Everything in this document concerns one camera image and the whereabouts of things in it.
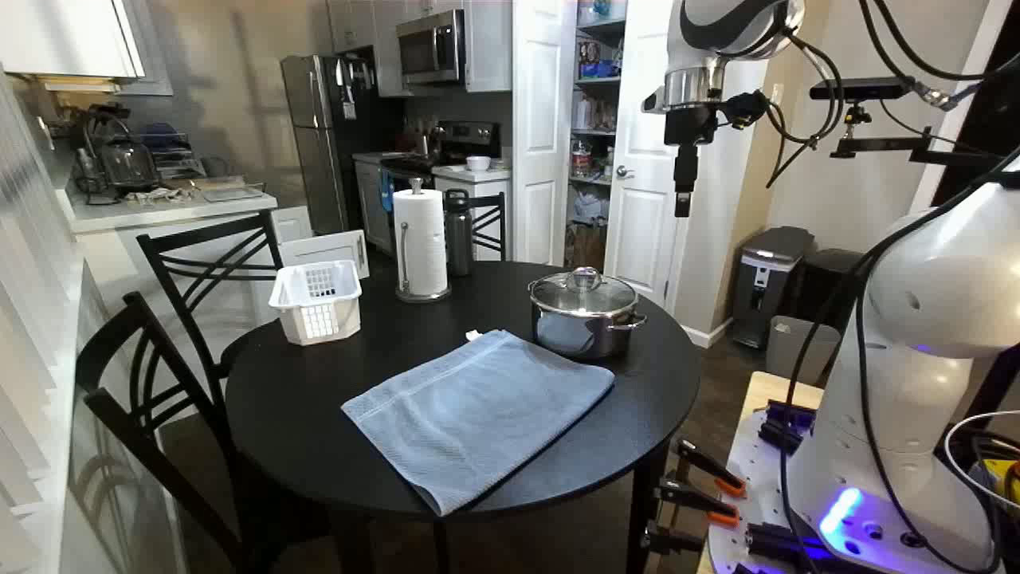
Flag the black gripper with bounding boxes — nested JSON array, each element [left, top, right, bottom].
[[660, 102, 720, 220]]

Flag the clear glass pot lid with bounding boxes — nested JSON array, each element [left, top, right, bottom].
[[530, 266, 641, 322]]

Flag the silver metal pot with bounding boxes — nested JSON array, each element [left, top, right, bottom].
[[525, 283, 649, 364]]

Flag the white paper towel roll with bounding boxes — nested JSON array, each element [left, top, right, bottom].
[[389, 175, 454, 305]]

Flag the blue towel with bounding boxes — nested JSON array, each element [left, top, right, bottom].
[[337, 330, 618, 520]]

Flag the white panel door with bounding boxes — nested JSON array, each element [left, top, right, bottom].
[[604, 0, 686, 314]]

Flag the pantry shelves with goods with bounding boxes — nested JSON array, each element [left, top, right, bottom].
[[563, 0, 632, 275]]

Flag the grey step trash can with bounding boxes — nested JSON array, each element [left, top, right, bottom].
[[726, 222, 820, 355]]

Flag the white pantry door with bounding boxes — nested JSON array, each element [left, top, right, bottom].
[[509, 0, 581, 269]]

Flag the black bin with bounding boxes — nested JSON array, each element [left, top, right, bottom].
[[794, 245, 867, 332]]

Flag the black metal chair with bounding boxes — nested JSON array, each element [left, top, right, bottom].
[[75, 291, 327, 574], [467, 190, 509, 266], [135, 209, 288, 412]]

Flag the grey storage box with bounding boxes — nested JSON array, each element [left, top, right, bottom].
[[762, 314, 845, 388]]

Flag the black water bottle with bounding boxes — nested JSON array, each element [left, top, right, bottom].
[[443, 190, 478, 281]]

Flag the wooden robot mounting board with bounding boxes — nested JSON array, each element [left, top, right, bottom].
[[695, 367, 1020, 574]]

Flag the black kitchen stove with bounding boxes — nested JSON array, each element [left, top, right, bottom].
[[377, 118, 503, 191]]

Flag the black clamp orange tip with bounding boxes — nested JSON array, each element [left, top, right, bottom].
[[654, 479, 742, 533], [673, 437, 748, 502]]

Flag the stainless steel microwave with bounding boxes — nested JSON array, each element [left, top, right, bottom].
[[394, 6, 468, 90]]

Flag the stainless steel refrigerator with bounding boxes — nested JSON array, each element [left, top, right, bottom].
[[279, 45, 377, 238]]

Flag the white plastic basket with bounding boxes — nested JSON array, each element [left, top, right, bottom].
[[264, 258, 366, 352]]

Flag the white kitchen counter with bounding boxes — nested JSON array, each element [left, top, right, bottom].
[[60, 183, 282, 238]]

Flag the dark bag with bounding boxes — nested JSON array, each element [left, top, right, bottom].
[[68, 102, 167, 209]]

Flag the white window blinds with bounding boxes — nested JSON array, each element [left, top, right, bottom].
[[0, 67, 91, 574]]

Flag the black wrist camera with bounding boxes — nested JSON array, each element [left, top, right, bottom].
[[717, 90, 772, 134]]

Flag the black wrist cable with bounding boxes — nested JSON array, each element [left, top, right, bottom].
[[762, 28, 860, 191]]

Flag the black stereo camera bar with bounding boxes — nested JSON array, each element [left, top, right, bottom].
[[806, 73, 916, 106]]

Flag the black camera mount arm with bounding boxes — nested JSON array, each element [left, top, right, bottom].
[[829, 127, 967, 166]]

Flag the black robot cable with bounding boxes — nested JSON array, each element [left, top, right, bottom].
[[779, 148, 1020, 574]]

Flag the white wall cabinet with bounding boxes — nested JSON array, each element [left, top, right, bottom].
[[0, 0, 150, 79]]

